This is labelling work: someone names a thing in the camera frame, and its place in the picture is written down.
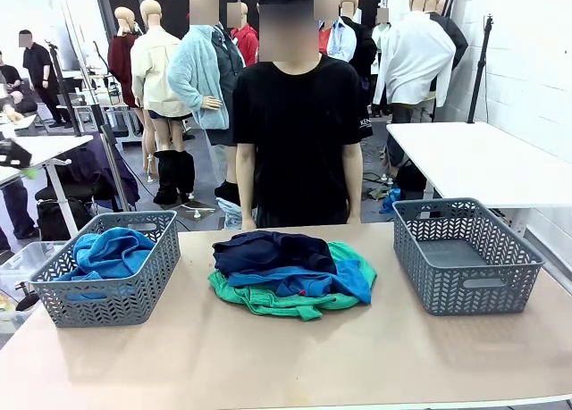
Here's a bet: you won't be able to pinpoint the person's right forearm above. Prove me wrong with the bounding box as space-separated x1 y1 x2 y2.
235 159 258 220

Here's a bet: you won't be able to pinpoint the black round object with knob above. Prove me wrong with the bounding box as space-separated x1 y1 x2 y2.
14 280 42 312

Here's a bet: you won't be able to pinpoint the black bag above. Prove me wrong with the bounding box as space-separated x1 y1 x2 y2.
35 181 95 242

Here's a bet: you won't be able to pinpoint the small mannequin in pale top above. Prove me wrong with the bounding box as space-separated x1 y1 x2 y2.
370 6 392 116

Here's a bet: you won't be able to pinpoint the blue cloth on floor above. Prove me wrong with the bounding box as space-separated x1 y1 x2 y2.
378 187 403 214

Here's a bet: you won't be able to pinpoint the black tall boot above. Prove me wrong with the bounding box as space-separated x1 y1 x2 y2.
153 149 180 205
176 149 197 197

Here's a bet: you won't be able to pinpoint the mannequin in cream jacket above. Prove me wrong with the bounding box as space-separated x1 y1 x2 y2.
130 0 194 155

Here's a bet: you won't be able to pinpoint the navy blue shorts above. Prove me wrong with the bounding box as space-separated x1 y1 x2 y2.
212 230 339 277

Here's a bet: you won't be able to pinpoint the person's left forearm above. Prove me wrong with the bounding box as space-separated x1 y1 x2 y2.
341 159 364 215

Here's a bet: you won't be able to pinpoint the large white table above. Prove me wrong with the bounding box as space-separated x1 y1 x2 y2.
386 121 572 237

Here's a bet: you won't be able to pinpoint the white table with white leg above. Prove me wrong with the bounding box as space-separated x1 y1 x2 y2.
0 134 94 239

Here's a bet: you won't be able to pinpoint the navy cloth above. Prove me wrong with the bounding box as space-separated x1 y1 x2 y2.
66 132 140 213

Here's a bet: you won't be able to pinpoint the black light stand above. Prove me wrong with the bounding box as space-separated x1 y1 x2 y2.
467 13 495 124

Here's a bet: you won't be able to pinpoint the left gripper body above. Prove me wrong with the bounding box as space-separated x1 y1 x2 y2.
0 138 33 170

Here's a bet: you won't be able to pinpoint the mannequin in black jacket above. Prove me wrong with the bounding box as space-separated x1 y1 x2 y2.
426 0 469 71
339 0 380 116

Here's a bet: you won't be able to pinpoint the mannequin in dark red top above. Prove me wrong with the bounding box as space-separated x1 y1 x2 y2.
106 6 156 179

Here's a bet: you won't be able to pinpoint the person in blue jeans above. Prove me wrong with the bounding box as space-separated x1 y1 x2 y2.
0 177 40 251

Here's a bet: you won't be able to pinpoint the clear plastic bin with items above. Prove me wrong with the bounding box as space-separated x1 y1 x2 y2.
0 280 44 339

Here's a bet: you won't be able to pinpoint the bright blue shirt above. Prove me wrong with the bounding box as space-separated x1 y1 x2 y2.
53 226 157 303

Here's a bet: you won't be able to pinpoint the person in black t-shirt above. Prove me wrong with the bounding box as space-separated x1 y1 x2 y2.
231 0 374 228

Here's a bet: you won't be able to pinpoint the mannequin in light blue fleece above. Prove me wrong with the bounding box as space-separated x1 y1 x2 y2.
167 0 245 205

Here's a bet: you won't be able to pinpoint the grey herringbone basket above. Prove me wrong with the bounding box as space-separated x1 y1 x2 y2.
391 197 546 317
29 210 182 329

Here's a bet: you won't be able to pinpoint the mannequin in red and blue shirts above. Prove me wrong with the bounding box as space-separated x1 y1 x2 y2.
317 0 358 63

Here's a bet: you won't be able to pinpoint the mannequin in white shirt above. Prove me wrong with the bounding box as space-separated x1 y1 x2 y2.
373 0 458 192

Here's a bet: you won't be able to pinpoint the blue shirt with red mark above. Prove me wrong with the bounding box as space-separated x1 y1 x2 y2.
227 258 374 305

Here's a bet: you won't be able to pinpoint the mannequin in red polo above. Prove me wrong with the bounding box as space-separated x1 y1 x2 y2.
226 1 260 67

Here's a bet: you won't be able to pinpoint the bystander in black t-shirt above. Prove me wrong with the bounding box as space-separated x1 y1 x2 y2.
0 50 39 116
18 29 68 130

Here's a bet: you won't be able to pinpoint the empty clear plastic bin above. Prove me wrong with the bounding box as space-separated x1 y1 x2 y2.
0 241 68 290

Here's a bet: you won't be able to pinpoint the black tripod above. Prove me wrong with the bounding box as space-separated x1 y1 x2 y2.
44 40 84 138

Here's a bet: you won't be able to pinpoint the light denim garment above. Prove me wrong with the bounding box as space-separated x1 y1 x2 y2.
216 197 245 230

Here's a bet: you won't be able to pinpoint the white metal workbench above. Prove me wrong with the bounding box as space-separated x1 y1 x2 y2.
57 72 144 150

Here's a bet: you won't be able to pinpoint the mannequin base plate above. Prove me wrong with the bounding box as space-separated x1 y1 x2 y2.
164 198 219 222

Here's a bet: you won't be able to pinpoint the metal stand with pole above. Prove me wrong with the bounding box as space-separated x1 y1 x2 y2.
57 0 133 213

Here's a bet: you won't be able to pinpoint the green garment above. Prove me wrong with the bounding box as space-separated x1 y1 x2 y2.
208 241 379 322

